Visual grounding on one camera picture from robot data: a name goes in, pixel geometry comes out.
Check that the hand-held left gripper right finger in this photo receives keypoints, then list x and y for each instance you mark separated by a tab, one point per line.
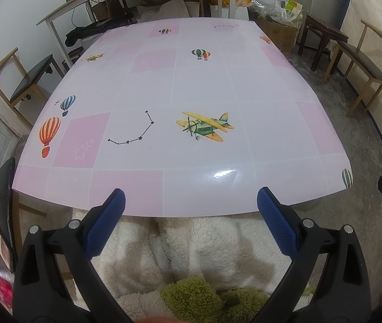
276	222

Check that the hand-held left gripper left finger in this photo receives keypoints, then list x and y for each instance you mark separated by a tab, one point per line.
106	222

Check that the white fleece robe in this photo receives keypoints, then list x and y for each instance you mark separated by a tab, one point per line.
204	242

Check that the pink cloth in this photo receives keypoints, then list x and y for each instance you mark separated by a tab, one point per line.
2	289

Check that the wooden chair with dark seat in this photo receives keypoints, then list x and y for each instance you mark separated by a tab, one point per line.
29	77
362	60

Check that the pink printed tablecloth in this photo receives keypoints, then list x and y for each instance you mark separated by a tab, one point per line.
177	91

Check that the dark wooden stool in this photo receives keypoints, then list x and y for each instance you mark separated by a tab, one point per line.
322	30

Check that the large cardboard box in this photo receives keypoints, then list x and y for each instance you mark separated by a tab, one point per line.
278	35

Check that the black cloth bundle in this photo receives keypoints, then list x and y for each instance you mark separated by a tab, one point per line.
90	32

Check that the crumpled plastic bags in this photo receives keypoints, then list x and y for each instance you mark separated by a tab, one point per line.
278	10

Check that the small cardboard box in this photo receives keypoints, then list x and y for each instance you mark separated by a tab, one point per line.
105	8

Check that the white woven sacks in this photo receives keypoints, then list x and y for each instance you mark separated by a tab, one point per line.
170	8

